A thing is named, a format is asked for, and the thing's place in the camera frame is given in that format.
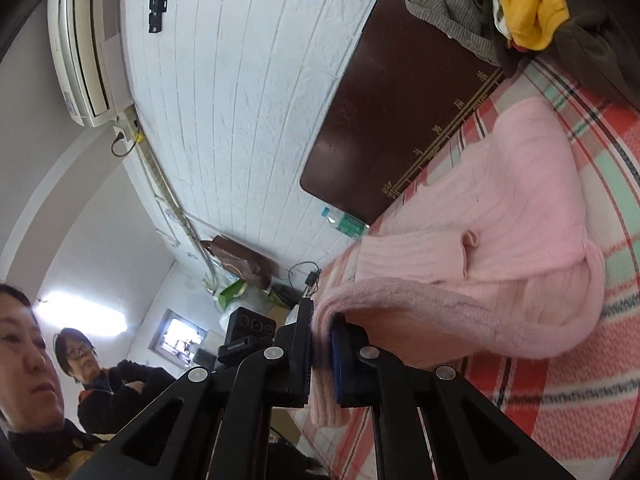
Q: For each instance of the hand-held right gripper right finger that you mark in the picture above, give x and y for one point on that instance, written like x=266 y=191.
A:
x=336 y=360

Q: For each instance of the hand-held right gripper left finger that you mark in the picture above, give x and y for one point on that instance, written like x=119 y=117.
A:
x=299 y=360

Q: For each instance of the green and white bag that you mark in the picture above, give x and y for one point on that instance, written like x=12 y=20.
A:
x=231 y=295

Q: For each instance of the dark brown wooden headboard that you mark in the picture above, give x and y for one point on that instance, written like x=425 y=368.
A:
x=400 y=90

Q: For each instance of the white garment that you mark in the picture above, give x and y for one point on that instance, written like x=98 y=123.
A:
x=501 y=15

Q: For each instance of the person in foreground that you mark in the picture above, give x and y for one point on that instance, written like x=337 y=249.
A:
x=25 y=360

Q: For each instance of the pile of clothes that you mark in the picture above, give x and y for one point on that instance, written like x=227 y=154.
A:
x=595 y=45

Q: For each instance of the brown bag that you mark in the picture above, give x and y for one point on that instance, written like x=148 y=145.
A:
x=240 y=260

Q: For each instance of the clear bottle with green label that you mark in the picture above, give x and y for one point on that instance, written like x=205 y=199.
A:
x=347 y=224

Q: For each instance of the white wall pipe duct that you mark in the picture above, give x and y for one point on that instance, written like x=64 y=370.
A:
x=165 y=185

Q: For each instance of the yellow garment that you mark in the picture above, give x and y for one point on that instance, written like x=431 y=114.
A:
x=532 y=0

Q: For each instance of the grey striped garment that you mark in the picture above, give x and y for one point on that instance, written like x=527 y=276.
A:
x=445 y=0

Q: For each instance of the window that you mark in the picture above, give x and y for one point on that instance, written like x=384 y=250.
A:
x=177 y=337

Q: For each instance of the plaid bed sheet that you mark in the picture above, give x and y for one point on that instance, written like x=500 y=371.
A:
x=570 y=400

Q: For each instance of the white air conditioner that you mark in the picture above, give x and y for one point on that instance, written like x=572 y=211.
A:
x=80 y=50

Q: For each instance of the pink knit sweater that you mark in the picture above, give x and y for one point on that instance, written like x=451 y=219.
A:
x=505 y=200

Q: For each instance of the ceiling light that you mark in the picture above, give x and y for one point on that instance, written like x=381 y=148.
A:
x=82 y=307

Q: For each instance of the wall power outlet with plug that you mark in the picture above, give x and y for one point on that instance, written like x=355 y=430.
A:
x=122 y=135

